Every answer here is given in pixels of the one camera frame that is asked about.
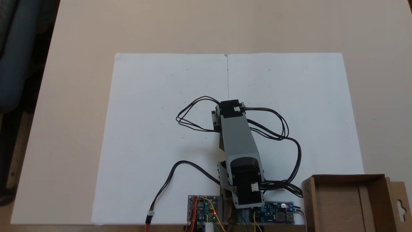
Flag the blue circuit board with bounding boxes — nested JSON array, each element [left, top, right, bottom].
[[249, 201, 295, 224]]

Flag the black cable orange connector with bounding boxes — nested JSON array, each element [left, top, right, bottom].
[[145, 160, 221, 232]]

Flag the red orange wires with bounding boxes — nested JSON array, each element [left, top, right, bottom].
[[189, 197, 199, 232]]

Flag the yellow wire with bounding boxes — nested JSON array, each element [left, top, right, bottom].
[[201, 197, 226, 232]]

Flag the grey circuit board red wires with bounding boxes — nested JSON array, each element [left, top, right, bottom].
[[188, 195, 221, 223]]

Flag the brown cardboard box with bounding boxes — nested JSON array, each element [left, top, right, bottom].
[[302, 174, 412, 232]]

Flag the black arm wire loop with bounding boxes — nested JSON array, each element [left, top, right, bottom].
[[244, 107, 304, 198], [176, 96, 223, 133]]

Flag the large white paper sheet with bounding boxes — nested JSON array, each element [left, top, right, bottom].
[[91, 53, 365, 225]]

